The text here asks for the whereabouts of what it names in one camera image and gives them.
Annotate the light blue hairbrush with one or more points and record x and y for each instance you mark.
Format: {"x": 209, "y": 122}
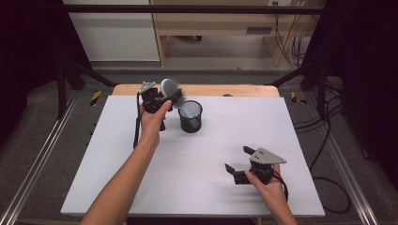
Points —
{"x": 170, "y": 87}

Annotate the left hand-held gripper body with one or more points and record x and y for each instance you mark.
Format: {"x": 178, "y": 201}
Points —
{"x": 151, "y": 100}

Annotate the person's right hand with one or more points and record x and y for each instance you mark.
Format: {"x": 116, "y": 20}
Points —
{"x": 273, "y": 193}

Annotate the white board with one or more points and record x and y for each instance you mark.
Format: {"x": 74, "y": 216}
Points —
{"x": 200, "y": 156}

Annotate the person's left hand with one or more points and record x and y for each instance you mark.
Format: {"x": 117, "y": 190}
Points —
{"x": 151, "y": 128}

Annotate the white cabinet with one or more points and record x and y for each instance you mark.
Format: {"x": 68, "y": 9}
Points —
{"x": 115, "y": 34}

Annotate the black mesh pen holder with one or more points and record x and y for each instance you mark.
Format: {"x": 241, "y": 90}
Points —
{"x": 191, "y": 127}

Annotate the yellow black tape marker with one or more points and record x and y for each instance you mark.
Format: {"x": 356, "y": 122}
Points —
{"x": 95, "y": 97}
{"x": 294, "y": 97}

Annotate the grey desk label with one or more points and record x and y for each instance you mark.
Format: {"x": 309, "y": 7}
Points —
{"x": 258, "y": 30}

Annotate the black horizontal frame bar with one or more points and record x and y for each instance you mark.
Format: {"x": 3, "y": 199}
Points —
{"x": 187, "y": 9}

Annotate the black frame strut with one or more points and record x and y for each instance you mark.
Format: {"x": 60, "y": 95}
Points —
{"x": 321, "y": 90}
{"x": 61, "y": 93}

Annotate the light wooden desk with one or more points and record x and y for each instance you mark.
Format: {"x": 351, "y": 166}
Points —
{"x": 216, "y": 22}

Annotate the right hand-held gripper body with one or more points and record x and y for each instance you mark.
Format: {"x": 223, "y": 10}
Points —
{"x": 266, "y": 156}

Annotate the black curtain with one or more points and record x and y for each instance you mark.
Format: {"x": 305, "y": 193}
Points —
{"x": 28, "y": 62}
{"x": 369, "y": 78}

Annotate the aluminium rail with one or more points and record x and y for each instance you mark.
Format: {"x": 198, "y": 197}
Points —
{"x": 347, "y": 175}
{"x": 37, "y": 156}

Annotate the wooden table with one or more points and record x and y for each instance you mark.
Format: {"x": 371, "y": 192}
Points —
{"x": 219, "y": 90}

